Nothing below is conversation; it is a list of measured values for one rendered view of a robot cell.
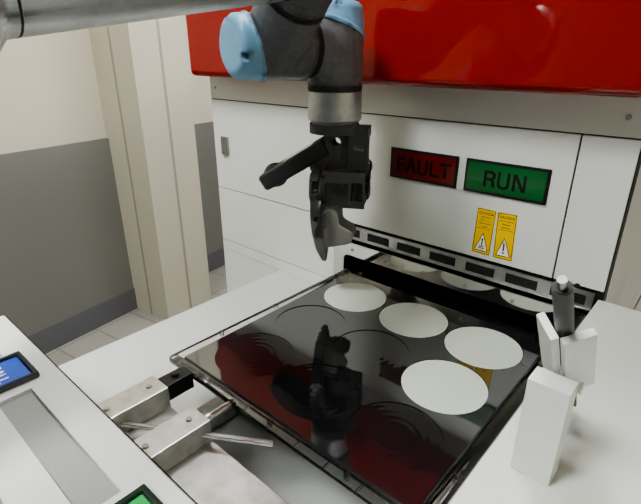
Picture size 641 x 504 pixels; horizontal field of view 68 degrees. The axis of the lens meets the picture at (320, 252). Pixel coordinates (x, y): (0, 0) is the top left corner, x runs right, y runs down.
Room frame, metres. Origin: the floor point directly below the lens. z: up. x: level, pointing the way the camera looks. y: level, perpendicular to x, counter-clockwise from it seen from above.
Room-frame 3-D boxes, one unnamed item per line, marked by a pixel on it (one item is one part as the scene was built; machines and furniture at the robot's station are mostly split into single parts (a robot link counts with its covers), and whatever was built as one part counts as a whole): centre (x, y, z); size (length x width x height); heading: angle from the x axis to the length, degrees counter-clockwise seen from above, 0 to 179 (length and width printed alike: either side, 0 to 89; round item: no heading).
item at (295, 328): (0.54, -0.07, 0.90); 0.34 x 0.34 x 0.01; 48
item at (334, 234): (0.68, -0.02, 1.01); 0.06 x 0.03 x 0.09; 78
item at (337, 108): (0.70, -0.02, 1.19); 0.08 x 0.08 x 0.05
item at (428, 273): (0.70, -0.20, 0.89); 0.44 x 0.02 x 0.10; 48
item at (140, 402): (0.43, 0.21, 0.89); 0.08 x 0.03 x 0.03; 138
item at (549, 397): (0.29, -0.18, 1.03); 0.06 x 0.04 x 0.13; 138
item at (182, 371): (0.47, 0.17, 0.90); 0.04 x 0.02 x 0.03; 138
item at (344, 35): (0.69, -0.02, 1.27); 0.09 x 0.08 x 0.11; 126
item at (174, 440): (0.38, 0.15, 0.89); 0.08 x 0.03 x 0.03; 138
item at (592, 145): (0.83, -0.07, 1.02); 0.81 x 0.03 x 0.40; 48
